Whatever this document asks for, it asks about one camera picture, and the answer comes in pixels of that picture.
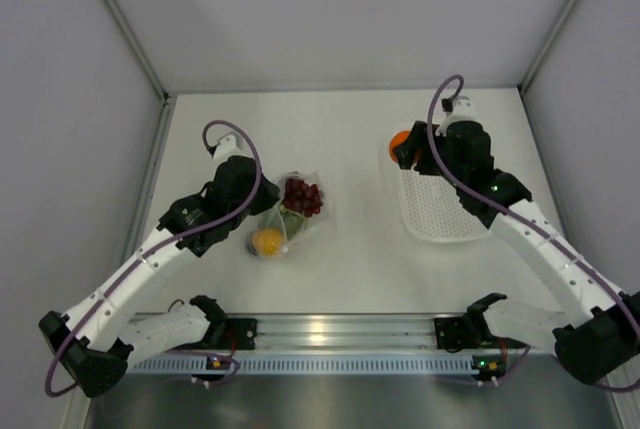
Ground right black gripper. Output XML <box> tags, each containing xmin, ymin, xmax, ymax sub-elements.
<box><xmin>397</xmin><ymin>121</ymin><xmax>467</xmax><ymax>188</ymax></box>

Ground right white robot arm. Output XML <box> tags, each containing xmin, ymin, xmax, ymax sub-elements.
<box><xmin>389</xmin><ymin>120</ymin><xmax>639</xmax><ymax>386</ymax></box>

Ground fake orange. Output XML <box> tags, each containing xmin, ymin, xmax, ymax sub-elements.
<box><xmin>388</xmin><ymin>130</ymin><xmax>423</xmax><ymax>164</ymax></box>

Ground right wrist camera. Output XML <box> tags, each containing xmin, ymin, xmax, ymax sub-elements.
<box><xmin>437</xmin><ymin>96</ymin><xmax>477</xmax><ymax>136</ymax></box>

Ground purple cable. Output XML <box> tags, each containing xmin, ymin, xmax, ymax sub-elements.
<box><xmin>427</xmin><ymin>74</ymin><xmax>640</xmax><ymax>393</ymax></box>
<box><xmin>43</xmin><ymin>121</ymin><xmax>264</xmax><ymax>397</ymax></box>

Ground aluminium corner post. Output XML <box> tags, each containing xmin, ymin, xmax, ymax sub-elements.
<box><xmin>518</xmin><ymin>0</ymin><xmax>583</xmax><ymax>96</ymax></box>
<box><xmin>101</xmin><ymin>0</ymin><xmax>169</xmax><ymax>101</ymax></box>

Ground right aluminium corner post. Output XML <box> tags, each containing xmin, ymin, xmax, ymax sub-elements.
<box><xmin>518</xmin><ymin>0</ymin><xmax>583</xmax><ymax>96</ymax></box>

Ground left aluminium side rail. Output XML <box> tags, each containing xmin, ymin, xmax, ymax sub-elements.
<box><xmin>115</xmin><ymin>94</ymin><xmax>177</xmax><ymax>270</ymax></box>

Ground white slotted cable duct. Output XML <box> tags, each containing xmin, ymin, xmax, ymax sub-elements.
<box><xmin>128</xmin><ymin>353</ymin><xmax>504</xmax><ymax>376</ymax></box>

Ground fake green melon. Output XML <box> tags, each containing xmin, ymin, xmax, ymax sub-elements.
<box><xmin>280</xmin><ymin>210</ymin><xmax>306</xmax><ymax>240</ymax></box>

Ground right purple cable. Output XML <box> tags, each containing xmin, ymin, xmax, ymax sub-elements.
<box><xmin>427</xmin><ymin>74</ymin><xmax>640</xmax><ymax>393</ymax></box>

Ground aluminium front rail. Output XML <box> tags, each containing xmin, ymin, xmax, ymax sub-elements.
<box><xmin>129</xmin><ymin>312</ymin><xmax>621</xmax><ymax>352</ymax></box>

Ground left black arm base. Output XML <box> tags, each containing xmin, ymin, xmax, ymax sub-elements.
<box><xmin>176</xmin><ymin>317</ymin><xmax>258</xmax><ymax>351</ymax></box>

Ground white perforated plastic basket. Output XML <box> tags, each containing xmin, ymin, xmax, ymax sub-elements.
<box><xmin>388</xmin><ymin>119</ymin><xmax>494</xmax><ymax>243</ymax></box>

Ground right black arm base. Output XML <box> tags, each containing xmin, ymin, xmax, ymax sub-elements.
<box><xmin>434</xmin><ymin>315</ymin><xmax>499</xmax><ymax>353</ymax></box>

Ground fake yellow lemon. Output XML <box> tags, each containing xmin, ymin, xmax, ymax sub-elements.
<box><xmin>250</xmin><ymin>228</ymin><xmax>285</xmax><ymax>257</ymax></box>

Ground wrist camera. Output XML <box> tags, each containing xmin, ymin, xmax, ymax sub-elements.
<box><xmin>207</xmin><ymin>132</ymin><xmax>242</xmax><ymax>163</ymax></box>
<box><xmin>437</xmin><ymin>96</ymin><xmax>477</xmax><ymax>136</ymax></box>

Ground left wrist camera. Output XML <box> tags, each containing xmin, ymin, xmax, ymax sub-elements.
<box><xmin>207</xmin><ymin>132</ymin><xmax>242</xmax><ymax>163</ymax></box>

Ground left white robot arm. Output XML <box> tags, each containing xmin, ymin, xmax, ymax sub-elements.
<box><xmin>38</xmin><ymin>155</ymin><xmax>280</xmax><ymax>398</ymax></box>

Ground left aluminium corner post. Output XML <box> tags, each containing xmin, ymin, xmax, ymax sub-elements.
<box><xmin>101</xmin><ymin>0</ymin><xmax>169</xmax><ymax>101</ymax></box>

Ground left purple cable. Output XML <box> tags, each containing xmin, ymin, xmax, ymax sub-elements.
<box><xmin>43</xmin><ymin>121</ymin><xmax>264</xmax><ymax>397</ymax></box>

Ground polka dot zip bag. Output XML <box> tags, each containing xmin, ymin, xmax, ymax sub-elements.
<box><xmin>245</xmin><ymin>171</ymin><xmax>331</xmax><ymax>260</ymax></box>

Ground fake red grapes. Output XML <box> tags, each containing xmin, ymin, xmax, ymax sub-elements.
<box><xmin>282</xmin><ymin>177</ymin><xmax>324</xmax><ymax>218</ymax></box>

